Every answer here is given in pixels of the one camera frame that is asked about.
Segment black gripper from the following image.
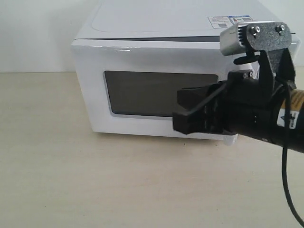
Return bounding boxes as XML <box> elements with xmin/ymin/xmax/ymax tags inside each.
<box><xmin>172</xmin><ymin>73</ymin><xmax>285</xmax><ymax>143</ymax></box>

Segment white microwave door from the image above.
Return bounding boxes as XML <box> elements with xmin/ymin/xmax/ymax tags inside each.
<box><xmin>71</xmin><ymin>39</ymin><xmax>259</xmax><ymax>138</ymax></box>

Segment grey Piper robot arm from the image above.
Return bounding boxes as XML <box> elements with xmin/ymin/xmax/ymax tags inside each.
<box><xmin>172</xmin><ymin>71</ymin><xmax>304</xmax><ymax>152</ymax></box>

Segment white Midea microwave oven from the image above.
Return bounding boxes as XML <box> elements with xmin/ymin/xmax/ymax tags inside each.
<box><xmin>70</xmin><ymin>0</ymin><xmax>301</xmax><ymax>145</ymax></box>

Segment blue white label sticker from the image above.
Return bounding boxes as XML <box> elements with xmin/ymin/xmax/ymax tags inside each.
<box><xmin>208</xmin><ymin>15</ymin><xmax>253</xmax><ymax>29</ymax></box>

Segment black camera cable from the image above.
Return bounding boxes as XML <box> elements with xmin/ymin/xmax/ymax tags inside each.
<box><xmin>281</xmin><ymin>80</ymin><xmax>304</xmax><ymax>221</ymax></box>

